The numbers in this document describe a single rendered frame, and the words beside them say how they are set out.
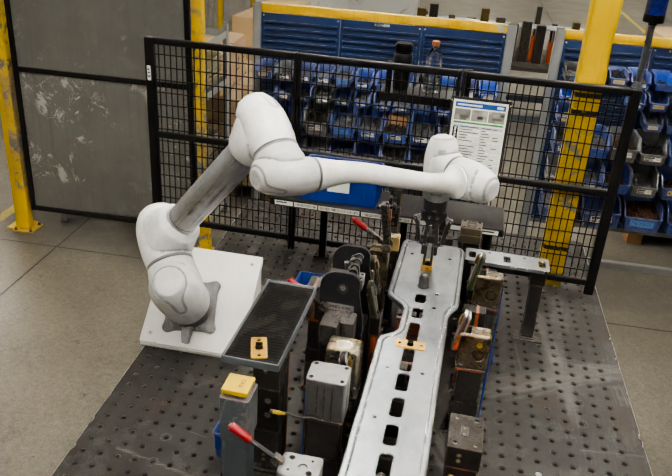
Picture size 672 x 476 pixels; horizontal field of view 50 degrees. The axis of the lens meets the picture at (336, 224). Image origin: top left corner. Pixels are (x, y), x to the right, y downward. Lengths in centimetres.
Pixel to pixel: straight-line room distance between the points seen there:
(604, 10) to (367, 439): 174
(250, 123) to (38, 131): 289
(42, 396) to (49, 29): 208
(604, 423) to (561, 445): 20
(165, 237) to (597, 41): 165
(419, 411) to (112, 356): 219
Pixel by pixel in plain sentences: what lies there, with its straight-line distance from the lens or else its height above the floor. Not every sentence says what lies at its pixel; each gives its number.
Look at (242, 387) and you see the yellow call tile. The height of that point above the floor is 116.
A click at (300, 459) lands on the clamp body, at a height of 106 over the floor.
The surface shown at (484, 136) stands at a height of 131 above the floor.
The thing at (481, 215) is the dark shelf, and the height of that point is 103.
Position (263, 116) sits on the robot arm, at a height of 157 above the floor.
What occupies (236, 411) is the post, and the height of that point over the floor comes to 111.
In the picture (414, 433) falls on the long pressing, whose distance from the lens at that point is 179.
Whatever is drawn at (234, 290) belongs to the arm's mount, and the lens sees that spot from 253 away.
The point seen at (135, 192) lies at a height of 35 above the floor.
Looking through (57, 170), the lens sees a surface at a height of 43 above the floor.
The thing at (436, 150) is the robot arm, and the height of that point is 143.
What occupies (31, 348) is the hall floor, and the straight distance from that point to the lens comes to 391.
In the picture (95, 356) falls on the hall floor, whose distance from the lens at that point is 378.
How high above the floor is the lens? 217
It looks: 25 degrees down
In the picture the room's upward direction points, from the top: 4 degrees clockwise
